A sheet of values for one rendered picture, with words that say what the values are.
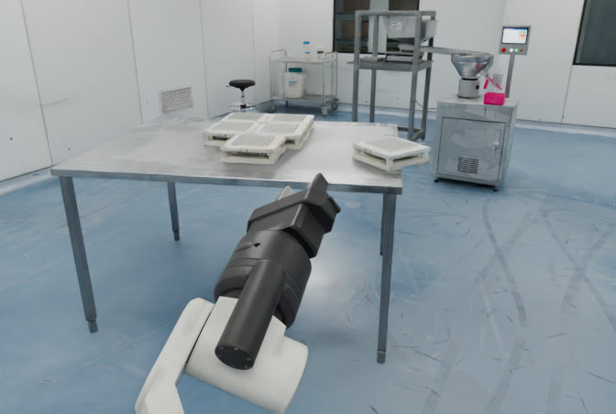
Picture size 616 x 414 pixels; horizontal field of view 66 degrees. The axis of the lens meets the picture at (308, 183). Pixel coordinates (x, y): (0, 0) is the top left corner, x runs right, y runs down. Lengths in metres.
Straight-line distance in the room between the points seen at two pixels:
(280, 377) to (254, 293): 0.08
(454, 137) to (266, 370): 4.06
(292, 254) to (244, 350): 0.14
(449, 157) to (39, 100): 3.77
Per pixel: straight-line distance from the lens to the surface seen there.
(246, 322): 0.41
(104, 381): 2.40
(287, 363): 0.45
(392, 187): 1.88
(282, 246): 0.50
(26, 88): 5.01
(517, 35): 4.63
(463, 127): 4.39
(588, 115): 7.18
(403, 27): 5.26
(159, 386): 0.43
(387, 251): 2.02
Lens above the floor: 1.51
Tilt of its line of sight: 20 degrees down
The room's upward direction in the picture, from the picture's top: straight up
